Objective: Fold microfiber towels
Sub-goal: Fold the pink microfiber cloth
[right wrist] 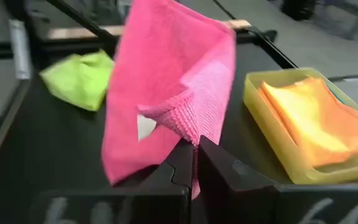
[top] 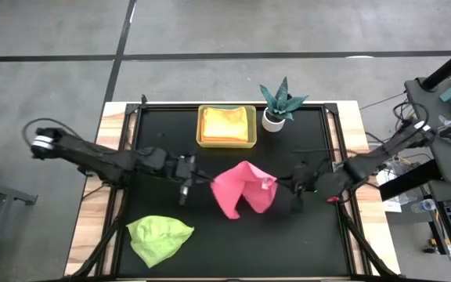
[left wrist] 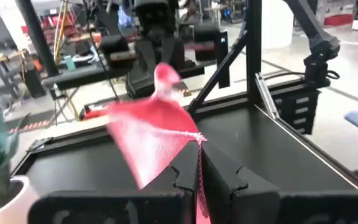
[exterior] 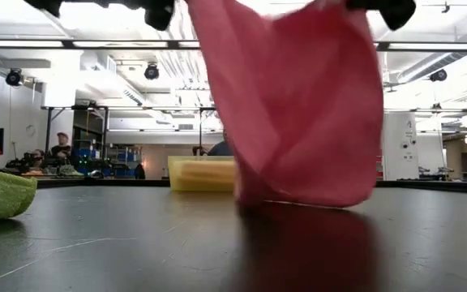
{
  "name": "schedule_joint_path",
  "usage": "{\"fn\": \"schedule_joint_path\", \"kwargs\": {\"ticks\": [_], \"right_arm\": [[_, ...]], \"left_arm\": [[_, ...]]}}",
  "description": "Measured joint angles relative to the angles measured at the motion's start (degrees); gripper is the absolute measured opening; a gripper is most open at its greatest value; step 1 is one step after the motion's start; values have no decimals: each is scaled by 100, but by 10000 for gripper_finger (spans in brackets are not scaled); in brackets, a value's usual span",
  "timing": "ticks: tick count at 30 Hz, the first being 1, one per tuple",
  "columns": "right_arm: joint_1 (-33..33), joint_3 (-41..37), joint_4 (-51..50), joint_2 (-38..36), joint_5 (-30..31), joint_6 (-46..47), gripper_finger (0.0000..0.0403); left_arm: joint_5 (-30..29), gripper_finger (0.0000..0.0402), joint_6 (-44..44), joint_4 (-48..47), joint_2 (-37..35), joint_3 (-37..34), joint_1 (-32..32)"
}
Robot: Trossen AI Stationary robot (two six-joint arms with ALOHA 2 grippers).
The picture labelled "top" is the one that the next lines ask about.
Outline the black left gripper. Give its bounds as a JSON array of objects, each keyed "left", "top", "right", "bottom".
[{"left": 174, "top": 154, "right": 215, "bottom": 207}]

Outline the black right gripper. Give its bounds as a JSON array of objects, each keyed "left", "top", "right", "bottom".
[{"left": 276, "top": 162, "right": 311, "bottom": 214}]

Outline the pink microfiber towel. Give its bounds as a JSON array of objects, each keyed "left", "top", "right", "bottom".
[{"left": 210, "top": 160, "right": 280, "bottom": 220}]

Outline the green microfiber towel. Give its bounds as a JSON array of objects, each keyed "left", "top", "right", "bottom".
[{"left": 126, "top": 214, "right": 195, "bottom": 269}]

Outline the potted plant in white pot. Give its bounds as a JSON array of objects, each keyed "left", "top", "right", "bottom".
[{"left": 259, "top": 76, "right": 311, "bottom": 133}]

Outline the yellow-green plastic bin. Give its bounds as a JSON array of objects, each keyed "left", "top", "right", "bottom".
[{"left": 196, "top": 104, "right": 258, "bottom": 149}]

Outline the black table mat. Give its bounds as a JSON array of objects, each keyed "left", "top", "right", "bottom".
[{"left": 115, "top": 104, "right": 352, "bottom": 277}]

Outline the clear plastic bottle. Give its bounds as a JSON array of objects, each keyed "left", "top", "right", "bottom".
[{"left": 410, "top": 198, "right": 437, "bottom": 215}]

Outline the small yellow black tool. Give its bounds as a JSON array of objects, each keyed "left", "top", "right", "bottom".
[{"left": 423, "top": 238, "right": 440, "bottom": 254}]

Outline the black pole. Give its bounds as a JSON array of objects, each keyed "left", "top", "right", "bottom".
[{"left": 420, "top": 38, "right": 451, "bottom": 91}]

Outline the black aluminium table frame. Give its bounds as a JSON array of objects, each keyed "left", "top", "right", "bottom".
[{"left": 64, "top": 93, "right": 402, "bottom": 282}]

